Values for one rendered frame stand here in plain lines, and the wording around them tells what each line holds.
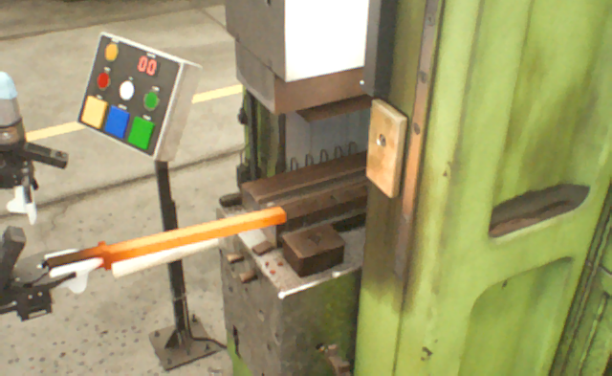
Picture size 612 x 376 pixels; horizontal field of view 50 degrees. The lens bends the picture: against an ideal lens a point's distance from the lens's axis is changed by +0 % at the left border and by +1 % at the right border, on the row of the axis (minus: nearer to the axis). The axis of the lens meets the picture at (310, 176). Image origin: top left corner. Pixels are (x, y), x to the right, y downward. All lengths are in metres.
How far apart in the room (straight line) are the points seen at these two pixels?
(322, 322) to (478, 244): 0.47
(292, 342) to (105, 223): 1.85
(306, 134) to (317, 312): 0.50
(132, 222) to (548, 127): 2.30
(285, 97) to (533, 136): 0.49
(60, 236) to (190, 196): 0.64
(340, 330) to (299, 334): 0.12
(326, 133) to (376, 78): 0.63
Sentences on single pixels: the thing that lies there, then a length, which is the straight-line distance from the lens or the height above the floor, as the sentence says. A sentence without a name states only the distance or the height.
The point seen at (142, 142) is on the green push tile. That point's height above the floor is 0.99.
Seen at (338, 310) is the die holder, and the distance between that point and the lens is 1.57.
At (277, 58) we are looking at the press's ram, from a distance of 1.29.
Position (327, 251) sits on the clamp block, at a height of 0.97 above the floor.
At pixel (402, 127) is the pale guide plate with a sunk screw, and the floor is 1.34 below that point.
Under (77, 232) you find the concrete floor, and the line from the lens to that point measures 3.24.
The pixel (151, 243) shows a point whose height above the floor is 1.13.
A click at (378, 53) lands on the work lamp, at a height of 1.46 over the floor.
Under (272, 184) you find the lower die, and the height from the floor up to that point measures 0.99.
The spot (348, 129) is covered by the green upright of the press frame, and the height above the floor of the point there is 1.02.
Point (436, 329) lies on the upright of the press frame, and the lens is 1.35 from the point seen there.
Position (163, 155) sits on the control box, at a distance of 1.85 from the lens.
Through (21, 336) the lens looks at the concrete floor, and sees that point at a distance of 2.81.
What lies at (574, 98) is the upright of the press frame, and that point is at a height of 1.36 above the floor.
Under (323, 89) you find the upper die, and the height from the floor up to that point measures 1.31.
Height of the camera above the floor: 1.91
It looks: 33 degrees down
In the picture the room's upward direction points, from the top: 1 degrees clockwise
